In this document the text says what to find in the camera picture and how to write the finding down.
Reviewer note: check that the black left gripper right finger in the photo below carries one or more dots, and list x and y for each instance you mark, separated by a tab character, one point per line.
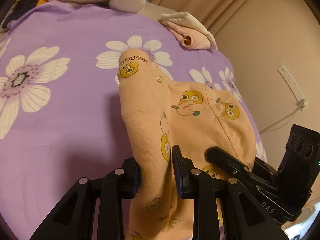
185	183

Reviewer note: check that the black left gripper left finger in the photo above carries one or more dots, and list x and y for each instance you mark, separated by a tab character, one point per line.
131	178

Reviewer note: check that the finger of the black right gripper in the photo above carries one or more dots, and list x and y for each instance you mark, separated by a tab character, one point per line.
225	161

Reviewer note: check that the orange duck print garment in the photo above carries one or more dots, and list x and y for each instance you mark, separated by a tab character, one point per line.
160	113

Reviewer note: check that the folded pink white clothes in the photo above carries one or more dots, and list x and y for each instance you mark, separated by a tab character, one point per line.
189	32

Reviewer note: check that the purple floral bed sheet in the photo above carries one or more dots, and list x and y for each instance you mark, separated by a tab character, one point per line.
60	104

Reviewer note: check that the dark navy garment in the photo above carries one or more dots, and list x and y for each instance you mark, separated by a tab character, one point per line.
20	8

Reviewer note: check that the white wall power strip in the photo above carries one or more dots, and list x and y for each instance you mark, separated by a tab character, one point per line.
292	84

